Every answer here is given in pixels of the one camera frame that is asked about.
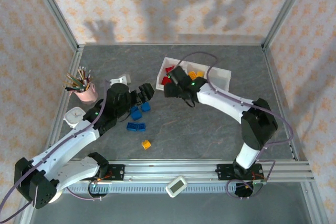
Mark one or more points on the red lego brick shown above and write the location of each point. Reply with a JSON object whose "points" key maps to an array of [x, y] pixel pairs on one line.
{"points": [[166, 80], [170, 69]]}

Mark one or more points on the blue lego brick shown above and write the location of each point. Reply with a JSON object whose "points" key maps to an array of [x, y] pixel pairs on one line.
{"points": [[132, 126], [134, 109], [136, 116], [141, 127], [145, 107]]}

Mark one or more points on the yellow lego brick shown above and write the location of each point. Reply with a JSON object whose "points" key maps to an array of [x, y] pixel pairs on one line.
{"points": [[200, 73], [192, 74], [146, 144]]}

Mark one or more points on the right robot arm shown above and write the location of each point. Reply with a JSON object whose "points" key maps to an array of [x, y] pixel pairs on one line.
{"points": [[223, 100]]}

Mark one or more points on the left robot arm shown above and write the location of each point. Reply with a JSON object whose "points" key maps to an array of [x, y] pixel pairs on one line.
{"points": [[65, 142]]}

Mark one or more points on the group of red bricks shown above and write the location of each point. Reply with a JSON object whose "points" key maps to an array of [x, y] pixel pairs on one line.
{"points": [[168, 61]]}

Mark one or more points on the pink cup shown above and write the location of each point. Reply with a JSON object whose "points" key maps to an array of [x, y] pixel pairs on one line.
{"points": [[86, 96]]}

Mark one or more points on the coloured pencils bunch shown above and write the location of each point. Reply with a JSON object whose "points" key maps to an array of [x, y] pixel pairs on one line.
{"points": [[78, 81]]}

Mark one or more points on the white digital timer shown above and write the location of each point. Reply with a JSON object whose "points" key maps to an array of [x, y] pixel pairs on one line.
{"points": [[176, 186]]}

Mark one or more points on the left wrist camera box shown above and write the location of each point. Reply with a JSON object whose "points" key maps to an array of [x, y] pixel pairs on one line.
{"points": [[122, 79]]}

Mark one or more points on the aluminium back rail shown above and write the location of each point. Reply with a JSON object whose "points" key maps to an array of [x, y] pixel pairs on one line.
{"points": [[170, 44]]}

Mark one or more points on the aluminium side rail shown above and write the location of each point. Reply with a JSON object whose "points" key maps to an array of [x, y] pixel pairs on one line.
{"points": [[272, 77], [76, 60]]}

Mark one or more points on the aluminium front rail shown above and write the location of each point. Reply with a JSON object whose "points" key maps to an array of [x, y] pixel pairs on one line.
{"points": [[170, 167]]}

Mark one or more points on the aluminium frame post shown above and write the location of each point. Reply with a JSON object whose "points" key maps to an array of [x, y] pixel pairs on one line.
{"points": [[286, 7], [54, 7]]}

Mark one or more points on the aluminium frame leg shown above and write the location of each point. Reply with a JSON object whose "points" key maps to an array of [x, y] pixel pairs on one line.
{"points": [[315, 203]]}

